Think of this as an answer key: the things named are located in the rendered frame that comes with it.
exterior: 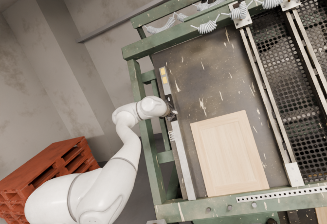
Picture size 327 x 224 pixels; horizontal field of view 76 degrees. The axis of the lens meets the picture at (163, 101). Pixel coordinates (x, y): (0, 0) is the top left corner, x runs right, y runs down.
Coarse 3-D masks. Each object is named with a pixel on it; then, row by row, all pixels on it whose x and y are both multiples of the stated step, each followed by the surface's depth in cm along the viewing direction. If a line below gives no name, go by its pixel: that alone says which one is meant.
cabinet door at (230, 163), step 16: (240, 112) 135; (192, 128) 145; (208, 128) 141; (224, 128) 138; (240, 128) 134; (208, 144) 140; (224, 144) 136; (240, 144) 133; (208, 160) 138; (224, 160) 135; (240, 160) 131; (256, 160) 128; (208, 176) 137; (224, 176) 133; (240, 176) 130; (256, 176) 127; (208, 192) 135; (224, 192) 132
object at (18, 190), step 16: (64, 144) 349; (80, 144) 344; (32, 160) 333; (48, 160) 304; (64, 160) 318; (80, 160) 336; (16, 176) 292; (32, 176) 270; (48, 176) 284; (0, 192) 268; (16, 192) 276; (32, 192) 261; (0, 208) 288; (16, 208) 272
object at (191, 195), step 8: (160, 72) 157; (168, 80) 155; (168, 88) 153; (176, 128) 147; (176, 136) 146; (176, 144) 145; (184, 152) 142; (184, 160) 142; (184, 168) 141; (184, 176) 140; (192, 184) 138; (192, 192) 137
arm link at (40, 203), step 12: (60, 180) 59; (72, 180) 57; (36, 192) 59; (48, 192) 57; (60, 192) 55; (36, 204) 56; (48, 204) 55; (60, 204) 54; (36, 216) 56; (48, 216) 55; (60, 216) 54
